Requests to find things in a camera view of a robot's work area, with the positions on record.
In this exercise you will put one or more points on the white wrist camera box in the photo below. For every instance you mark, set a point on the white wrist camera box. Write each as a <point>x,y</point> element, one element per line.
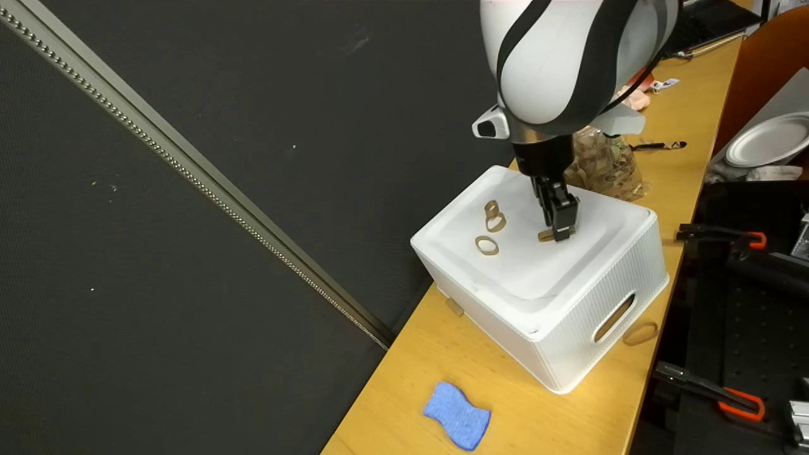
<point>492,127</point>

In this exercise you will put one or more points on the black orange bar clamp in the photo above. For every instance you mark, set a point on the black orange bar clamp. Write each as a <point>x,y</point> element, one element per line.
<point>717,233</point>
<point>698,387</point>

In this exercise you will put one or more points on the small white tag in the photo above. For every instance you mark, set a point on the small white tag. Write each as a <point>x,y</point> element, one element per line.
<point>663,84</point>

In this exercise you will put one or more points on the white flat lid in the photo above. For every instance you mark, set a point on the white flat lid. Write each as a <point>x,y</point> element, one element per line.
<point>776,174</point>

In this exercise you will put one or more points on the white plastic storage bin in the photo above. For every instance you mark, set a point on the white plastic storage bin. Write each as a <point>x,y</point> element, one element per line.
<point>540,293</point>

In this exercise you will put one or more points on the blue sponge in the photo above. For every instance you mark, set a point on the blue sponge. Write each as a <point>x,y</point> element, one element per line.
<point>456,419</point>

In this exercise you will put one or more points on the black laptop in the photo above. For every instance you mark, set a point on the black laptop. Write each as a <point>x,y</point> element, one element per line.
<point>724,21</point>

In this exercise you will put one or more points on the grey metal rail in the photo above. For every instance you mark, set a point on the grey metal rail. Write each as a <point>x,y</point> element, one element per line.
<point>193,166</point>

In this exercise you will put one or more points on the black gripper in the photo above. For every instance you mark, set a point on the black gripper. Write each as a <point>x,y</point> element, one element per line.
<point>544,155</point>

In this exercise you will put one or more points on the black spoon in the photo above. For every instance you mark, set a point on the black spoon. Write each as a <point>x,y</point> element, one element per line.
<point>659,145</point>

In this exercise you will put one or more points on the brown wooden board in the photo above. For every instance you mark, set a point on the brown wooden board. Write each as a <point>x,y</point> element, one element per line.
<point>760,77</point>

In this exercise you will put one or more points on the white metal bracket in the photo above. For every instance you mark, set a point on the white metal bracket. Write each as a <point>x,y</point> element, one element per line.
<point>801,420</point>

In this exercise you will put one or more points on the clear bag of snacks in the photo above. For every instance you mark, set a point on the clear bag of snacks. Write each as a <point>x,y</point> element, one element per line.
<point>610,168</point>

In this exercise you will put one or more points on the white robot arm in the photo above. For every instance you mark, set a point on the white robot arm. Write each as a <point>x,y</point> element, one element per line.
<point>566,60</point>

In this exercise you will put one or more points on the black perforated table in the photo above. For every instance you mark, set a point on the black perforated table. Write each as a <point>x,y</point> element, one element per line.
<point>743,338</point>

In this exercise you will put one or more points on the white paper plate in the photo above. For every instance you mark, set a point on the white paper plate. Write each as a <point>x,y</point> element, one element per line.
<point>768,142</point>

